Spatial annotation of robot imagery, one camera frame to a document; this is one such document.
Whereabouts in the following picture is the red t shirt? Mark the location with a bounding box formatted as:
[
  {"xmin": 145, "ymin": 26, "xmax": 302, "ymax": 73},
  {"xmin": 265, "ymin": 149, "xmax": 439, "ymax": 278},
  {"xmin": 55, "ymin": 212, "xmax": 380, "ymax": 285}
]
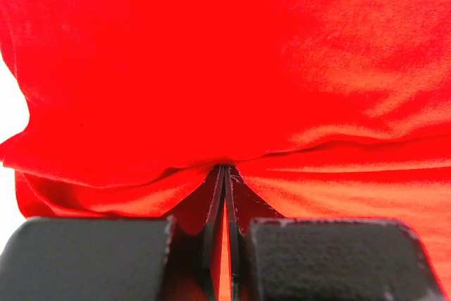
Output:
[{"xmin": 1, "ymin": 0, "xmax": 450, "ymax": 292}]

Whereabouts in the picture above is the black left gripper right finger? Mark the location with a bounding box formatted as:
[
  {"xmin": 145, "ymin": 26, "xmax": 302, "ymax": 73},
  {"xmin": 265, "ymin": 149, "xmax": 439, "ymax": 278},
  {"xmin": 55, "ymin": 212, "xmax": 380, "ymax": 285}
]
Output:
[{"xmin": 224, "ymin": 166, "xmax": 445, "ymax": 300}]

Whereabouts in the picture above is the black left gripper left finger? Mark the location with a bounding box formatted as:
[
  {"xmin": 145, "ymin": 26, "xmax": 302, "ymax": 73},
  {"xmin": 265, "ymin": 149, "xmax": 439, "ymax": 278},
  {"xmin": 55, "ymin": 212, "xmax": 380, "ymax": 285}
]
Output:
[{"xmin": 1, "ymin": 166, "xmax": 224, "ymax": 301}]

